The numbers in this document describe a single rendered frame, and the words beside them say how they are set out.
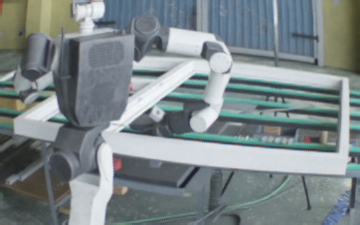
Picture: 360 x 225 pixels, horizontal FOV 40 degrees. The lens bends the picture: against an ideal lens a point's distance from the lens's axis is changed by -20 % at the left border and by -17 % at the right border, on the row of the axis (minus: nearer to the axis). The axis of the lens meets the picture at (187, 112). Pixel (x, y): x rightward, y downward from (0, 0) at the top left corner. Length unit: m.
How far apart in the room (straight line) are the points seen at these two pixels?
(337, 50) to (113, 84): 6.98
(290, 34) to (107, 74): 6.88
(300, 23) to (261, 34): 0.73
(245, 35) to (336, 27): 1.62
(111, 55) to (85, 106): 0.18
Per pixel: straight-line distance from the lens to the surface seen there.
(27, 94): 2.03
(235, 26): 8.70
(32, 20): 9.83
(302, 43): 8.56
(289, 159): 2.04
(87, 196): 2.01
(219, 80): 2.08
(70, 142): 1.88
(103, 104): 1.83
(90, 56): 1.74
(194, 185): 2.69
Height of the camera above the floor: 1.64
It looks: 17 degrees down
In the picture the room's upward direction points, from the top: 1 degrees clockwise
